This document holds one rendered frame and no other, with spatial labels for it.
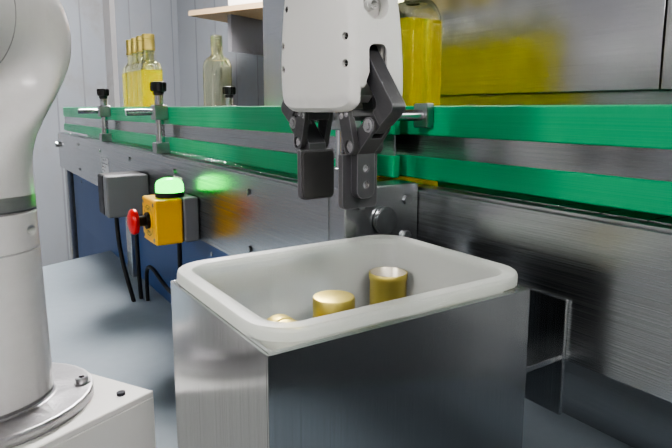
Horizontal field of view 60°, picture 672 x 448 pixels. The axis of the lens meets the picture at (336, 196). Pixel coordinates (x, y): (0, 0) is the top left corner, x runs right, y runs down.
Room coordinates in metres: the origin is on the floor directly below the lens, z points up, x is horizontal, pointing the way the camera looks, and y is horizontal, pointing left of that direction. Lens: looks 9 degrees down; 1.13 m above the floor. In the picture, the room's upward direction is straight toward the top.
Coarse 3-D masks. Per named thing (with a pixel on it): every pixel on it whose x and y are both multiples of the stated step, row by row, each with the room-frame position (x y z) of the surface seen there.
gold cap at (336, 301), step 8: (320, 296) 0.45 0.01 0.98; (328, 296) 0.45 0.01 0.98; (336, 296) 0.45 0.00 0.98; (344, 296) 0.45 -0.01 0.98; (352, 296) 0.45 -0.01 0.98; (320, 304) 0.44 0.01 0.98; (328, 304) 0.43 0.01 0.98; (336, 304) 0.43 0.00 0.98; (344, 304) 0.43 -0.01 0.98; (352, 304) 0.44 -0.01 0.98; (320, 312) 0.44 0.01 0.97; (328, 312) 0.43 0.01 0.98; (336, 312) 0.43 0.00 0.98
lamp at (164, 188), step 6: (162, 180) 0.89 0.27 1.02; (168, 180) 0.89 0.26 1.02; (174, 180) 0.90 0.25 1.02; (180, 180) 0.91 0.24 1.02; (156, 186) 0.89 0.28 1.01; (162, 186) 0.89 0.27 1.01; (168, 186) 0.89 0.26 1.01; (174, 186) 0.89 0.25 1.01; (180, 186) 0.90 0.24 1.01; (156, 192) 0.89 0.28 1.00; (162, 192) 0.89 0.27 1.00; (168, 192) 0.89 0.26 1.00; (174, 192) 0.89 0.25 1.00; (180, 192) 0.90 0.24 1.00
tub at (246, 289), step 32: (256, 256) 0.47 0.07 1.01; (288, 256) 0.49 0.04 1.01; (320, 256) 0.51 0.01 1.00; (352, 256) 0.53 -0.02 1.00; (384, 256) 0.54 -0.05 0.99; (416, 256) 0.51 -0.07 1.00; (448, 256) 0.48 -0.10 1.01; (192, 288) 0.40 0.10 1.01; (224, 288) 0.46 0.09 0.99; (256, 288) 0.47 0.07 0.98; (288, 288) 0.49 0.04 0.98; (320, 288) 0.50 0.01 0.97; (352, 288) 0.52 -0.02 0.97; (416, 288) 0.51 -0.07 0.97; (448, 288) 0.38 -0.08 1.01; (480, 288) 0.39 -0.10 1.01; (256, 320) 0.32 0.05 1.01; (320, 320) 0.32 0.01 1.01; (352, 320) 0.33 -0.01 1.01; (384, 320) 0.34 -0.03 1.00
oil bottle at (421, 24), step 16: (400, 0) 0.70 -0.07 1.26; (416, 0) 0.69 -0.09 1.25; (400, 16) 0.69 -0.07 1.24; (416, 16) 0.69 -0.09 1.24; (432, 16) 0.70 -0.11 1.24; (416, 32) 0.69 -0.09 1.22; (432, 32) 0.70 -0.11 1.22; (416, 48) 0.69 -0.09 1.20; (432, 48) 0.70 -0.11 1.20; (416, 64) 0.69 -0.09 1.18; (432, 64) 0.70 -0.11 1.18; (416, 80) 0.69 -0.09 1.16; (432, 80) 0.70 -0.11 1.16; (416, 96) 0.69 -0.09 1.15; (432, 96) 0.70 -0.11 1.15; (400, 176) 0.69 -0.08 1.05
